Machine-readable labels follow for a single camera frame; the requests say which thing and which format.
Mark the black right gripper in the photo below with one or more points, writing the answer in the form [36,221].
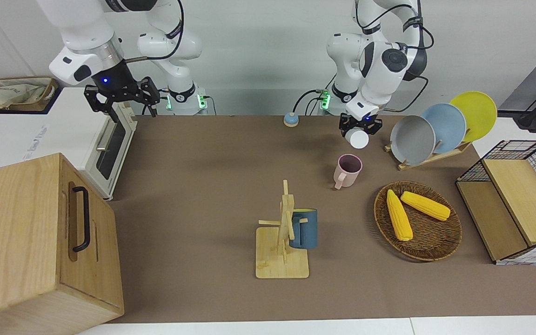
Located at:
[114,81]

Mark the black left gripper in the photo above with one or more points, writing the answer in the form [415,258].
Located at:
[363,121]

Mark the white water bottle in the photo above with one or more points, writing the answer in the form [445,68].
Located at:
[357,138]

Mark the pink mug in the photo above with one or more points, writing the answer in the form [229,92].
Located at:
[345,174]

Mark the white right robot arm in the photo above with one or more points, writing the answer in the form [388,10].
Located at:
[86,28]

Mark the grey plate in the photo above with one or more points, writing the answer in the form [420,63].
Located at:
[412,139]

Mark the blue service bell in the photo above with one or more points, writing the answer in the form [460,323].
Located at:
[291,121]

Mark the brown storage tray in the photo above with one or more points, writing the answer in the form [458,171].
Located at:
[53,93]

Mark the wooden plate rack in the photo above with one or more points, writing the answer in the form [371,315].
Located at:
[435,158]

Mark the light blue plate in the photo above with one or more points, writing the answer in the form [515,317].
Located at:
[449,125]

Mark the white toaster oven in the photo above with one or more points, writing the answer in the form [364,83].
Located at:
[40,135]

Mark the yellow corn cob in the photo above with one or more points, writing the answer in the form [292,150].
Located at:
[426,205]
[399,216]

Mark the beige cloth bag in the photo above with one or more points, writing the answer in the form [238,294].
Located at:
[12,93]

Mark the dark blue mug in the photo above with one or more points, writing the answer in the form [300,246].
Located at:
[307,230]

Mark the yellow plate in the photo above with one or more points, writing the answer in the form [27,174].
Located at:
[479,111]

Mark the brown wicker basket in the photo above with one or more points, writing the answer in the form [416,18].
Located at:
[431,237]

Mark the brown table mat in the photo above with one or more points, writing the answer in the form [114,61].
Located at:
[203,209]

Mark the wooden mug tree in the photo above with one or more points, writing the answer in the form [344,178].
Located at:
[279,260]

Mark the wooden cabinet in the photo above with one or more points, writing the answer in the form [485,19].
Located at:
[16,232]

